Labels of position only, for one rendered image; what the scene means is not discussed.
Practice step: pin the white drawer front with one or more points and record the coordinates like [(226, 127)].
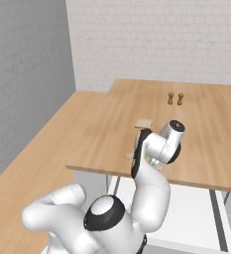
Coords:
[(189, 218)]

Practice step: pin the beige square sponge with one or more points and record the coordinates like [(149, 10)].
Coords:
[(143, 123)]

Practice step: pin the brown wooden shaker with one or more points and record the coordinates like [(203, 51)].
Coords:
[(170, 98), (180, 99)]

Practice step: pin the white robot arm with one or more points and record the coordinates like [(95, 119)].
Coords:
[(146, 198)]

